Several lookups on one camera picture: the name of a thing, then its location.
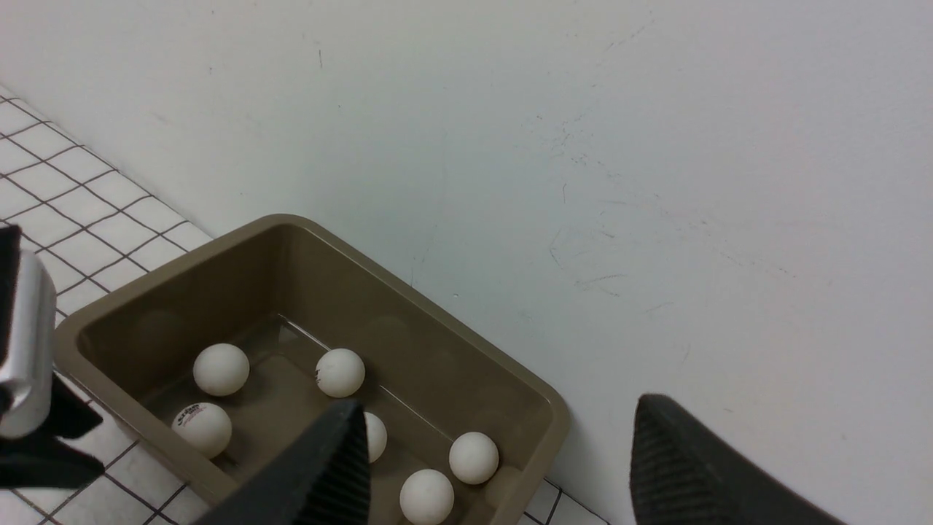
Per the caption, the white ping-pong ball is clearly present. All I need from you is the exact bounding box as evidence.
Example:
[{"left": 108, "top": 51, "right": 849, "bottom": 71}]
[
  {"left": 448, "top": 432, "right": 499, "bottom": 485},
  {"left": 192, "top": 343, "right": 250, "bottom": 397},
  {"left": 316, "top": 348, "right": 366, "bottom": 398},
  {"left": 364, "top": 411, "right": 388, "bottom": 463},
  {"left": 172, "top": 402, "right": 233, "bottom": 459},
  {"left": 399, "top": 469, "right": 456, "bottom": 524}
]

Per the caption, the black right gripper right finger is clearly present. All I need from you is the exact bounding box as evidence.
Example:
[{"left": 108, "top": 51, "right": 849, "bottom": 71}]
[{"left": 631, "top": 394, "right": 840, "bottom": 524}]

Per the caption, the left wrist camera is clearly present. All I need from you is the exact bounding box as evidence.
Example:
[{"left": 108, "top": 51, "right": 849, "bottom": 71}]
[{"left": 1, "top": 225, "right": 56, "bottom": 440}]

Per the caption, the white checkered table cloth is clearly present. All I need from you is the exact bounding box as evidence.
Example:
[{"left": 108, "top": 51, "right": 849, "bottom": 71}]
[{"left": 0, "top": 84, "right": 609, "bottom": 525}]

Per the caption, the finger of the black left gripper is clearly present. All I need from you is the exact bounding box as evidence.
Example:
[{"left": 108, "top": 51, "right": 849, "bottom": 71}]
[{"left": 1, "top": 376, "right": 104, "bottom": 489}]

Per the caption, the olive plastic storage bin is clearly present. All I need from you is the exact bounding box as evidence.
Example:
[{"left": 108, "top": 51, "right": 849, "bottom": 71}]
[{"left": 55, "top": 214, "right": 571, "bottom": 524}]

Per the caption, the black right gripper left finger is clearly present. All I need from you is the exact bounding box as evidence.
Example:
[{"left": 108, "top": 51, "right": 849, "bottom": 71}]
[{"left": 197, "top": 399, "right": 371, "bottom": 524}]

